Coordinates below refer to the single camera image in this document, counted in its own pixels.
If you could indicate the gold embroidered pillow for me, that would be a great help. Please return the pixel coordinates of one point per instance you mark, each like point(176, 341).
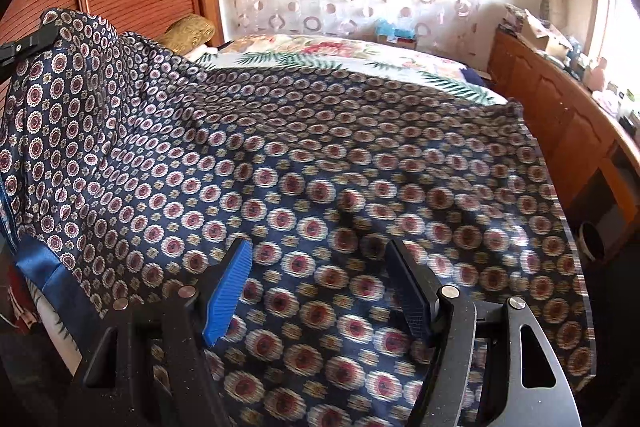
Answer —
point(187, 34)

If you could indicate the floral quilt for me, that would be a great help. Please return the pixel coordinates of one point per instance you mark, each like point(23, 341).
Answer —
point(335, 48)

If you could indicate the blue tissue box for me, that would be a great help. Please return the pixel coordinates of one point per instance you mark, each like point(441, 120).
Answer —
point(392, 35)

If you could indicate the palm leaf bed sheet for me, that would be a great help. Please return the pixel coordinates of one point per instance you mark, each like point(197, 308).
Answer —
point(210, 59)

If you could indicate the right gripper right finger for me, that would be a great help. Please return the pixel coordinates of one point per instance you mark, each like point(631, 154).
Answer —
point(523, 381)

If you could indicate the wooden sideboard cabinet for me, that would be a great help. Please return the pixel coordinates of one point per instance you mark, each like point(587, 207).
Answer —
point(592, 161)

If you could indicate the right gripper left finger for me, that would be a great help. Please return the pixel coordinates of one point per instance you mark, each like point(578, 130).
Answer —
point(147, 364)

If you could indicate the navy patterned silk garment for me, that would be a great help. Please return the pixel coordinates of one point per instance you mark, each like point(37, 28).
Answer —
point(127, 171)

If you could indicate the window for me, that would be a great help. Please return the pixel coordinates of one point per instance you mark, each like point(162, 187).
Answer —
point(616, 38)

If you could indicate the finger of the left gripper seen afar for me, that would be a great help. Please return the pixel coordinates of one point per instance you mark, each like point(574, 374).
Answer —
point(14, 51)

